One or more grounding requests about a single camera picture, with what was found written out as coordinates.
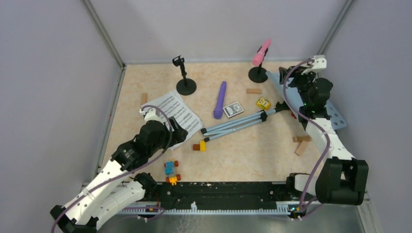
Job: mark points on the wooden block far left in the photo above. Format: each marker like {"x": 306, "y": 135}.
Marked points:
{"x": 144, "y": 97}

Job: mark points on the wooden block right side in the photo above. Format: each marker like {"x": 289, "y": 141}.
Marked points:
{"x": 301, "y": 148}

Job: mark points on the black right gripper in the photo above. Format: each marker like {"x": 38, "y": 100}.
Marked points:
{"x": 297, "y": 74}

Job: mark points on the yellow wooden block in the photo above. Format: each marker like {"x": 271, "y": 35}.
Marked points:
{"x": 202, "y": 146}

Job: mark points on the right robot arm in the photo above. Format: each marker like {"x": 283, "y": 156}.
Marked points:
{"x": 337, "y": 177}

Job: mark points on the purple toy microphone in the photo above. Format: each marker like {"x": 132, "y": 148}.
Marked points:
{"x": 218, "y": 110}

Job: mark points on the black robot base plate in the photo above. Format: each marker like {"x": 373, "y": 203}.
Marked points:
{"x": 224, "y": 196}

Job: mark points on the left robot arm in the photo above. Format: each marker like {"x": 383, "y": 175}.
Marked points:
{"x": 96, "y": 204}

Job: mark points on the yellow owl number block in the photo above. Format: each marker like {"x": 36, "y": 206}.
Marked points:
{"x": 263, "y": 104}

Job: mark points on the blue toy brick car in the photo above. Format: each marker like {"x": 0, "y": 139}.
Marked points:
{"x": 172, "y": 176}

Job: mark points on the blue playing card box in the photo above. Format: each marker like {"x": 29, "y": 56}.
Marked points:
{"x": 233, "y": 109}

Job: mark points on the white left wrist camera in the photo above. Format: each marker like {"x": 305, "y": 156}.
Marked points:
{"x": 150, "y": 115}

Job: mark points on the light wooden block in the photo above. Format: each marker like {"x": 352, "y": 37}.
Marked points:
{"x": 253, "y": 91}

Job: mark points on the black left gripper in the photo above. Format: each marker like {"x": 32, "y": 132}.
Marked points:
{"x": 180, "y": 133}

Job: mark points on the black microphone stand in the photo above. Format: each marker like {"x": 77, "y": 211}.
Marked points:
{"x": 185, "y": 86}
{"x": 258, "y": 74}

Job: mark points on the pink toy microphone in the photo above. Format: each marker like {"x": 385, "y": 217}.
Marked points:
{"x": 260, "y": 55}

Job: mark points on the light blue music stand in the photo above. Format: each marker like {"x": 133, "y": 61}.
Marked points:
{"x": 276, "y": 109}

